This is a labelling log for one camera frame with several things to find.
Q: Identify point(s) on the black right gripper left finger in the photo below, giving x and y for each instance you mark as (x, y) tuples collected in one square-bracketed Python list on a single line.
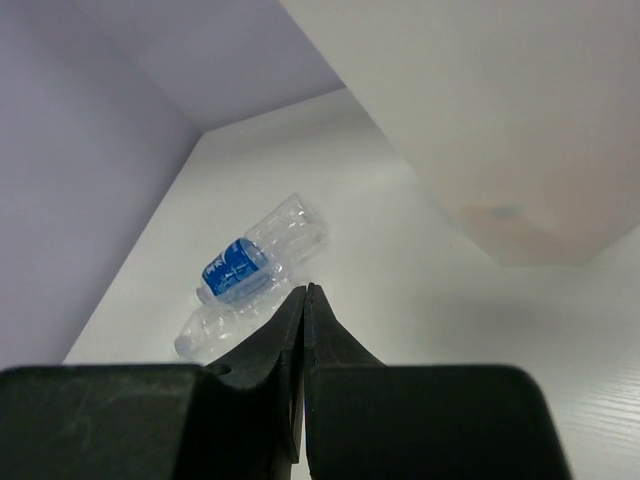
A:
[(236, 418)]

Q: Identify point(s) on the clear bottle blue label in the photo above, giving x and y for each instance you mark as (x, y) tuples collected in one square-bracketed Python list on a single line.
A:
[(267, 254)]

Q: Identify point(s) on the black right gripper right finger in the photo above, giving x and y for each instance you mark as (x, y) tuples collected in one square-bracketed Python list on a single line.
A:
[(367, 420)]

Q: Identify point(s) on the white octagonal plastic bin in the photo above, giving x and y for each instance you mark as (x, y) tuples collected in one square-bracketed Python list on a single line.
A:
[(522, 117)]

